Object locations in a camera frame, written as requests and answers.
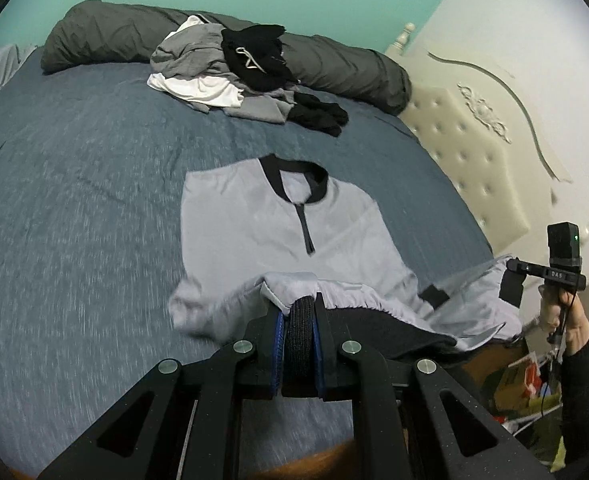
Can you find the blue bed sheet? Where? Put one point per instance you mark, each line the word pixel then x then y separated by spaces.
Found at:
pixel 92 166

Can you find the grey sweater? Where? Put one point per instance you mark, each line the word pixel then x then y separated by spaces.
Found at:
pixel 189 64

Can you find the black garment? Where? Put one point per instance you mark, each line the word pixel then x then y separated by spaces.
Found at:
pixel 254 55

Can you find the person's right forearm black sleeve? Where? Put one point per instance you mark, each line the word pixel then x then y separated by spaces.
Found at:
pixel 574 379

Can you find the cream tufted headboard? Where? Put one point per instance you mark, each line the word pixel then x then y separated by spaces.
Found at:
pixel 484 134

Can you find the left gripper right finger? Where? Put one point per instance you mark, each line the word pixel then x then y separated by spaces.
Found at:
pixel 412 420

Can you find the dark grey rolled duvet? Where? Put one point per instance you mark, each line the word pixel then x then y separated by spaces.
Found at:
pixel 95 31

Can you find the light grey zip jacket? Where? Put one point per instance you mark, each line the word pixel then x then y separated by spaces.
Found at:
pixel 266 232

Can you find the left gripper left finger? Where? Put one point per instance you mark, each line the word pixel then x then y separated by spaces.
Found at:
pixel 180 421

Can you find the colourful clutter on floor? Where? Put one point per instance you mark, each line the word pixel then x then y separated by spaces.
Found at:
pixel 525 398

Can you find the person's right hand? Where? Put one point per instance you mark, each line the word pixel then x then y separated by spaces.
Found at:
pixel 561 308

